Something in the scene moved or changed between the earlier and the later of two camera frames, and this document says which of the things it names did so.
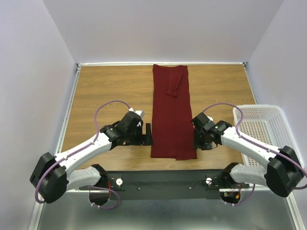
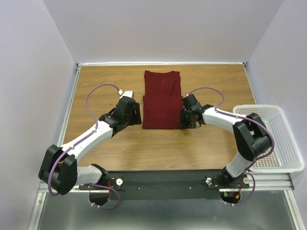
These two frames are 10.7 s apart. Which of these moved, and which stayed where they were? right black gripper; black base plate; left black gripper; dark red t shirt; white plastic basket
Moved: right black gripper; left black gripper; dark red t shirt
Stayed: black base plate; white plastic basket
